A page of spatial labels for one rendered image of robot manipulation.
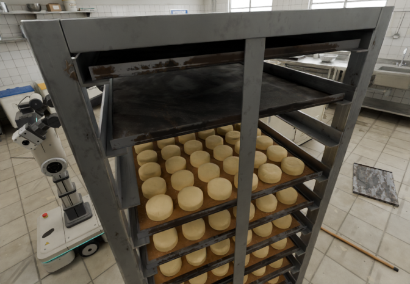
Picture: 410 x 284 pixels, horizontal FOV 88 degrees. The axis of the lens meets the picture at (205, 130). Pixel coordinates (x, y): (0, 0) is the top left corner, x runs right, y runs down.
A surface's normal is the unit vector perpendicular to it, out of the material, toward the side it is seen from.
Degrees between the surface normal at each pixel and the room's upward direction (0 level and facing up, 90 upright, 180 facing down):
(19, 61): 90
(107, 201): 90
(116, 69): 90
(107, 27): 90
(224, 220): 0
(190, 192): 0
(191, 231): 0
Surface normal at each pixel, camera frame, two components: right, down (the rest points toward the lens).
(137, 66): 0.36, 0.43
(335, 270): -0.04, -0.88
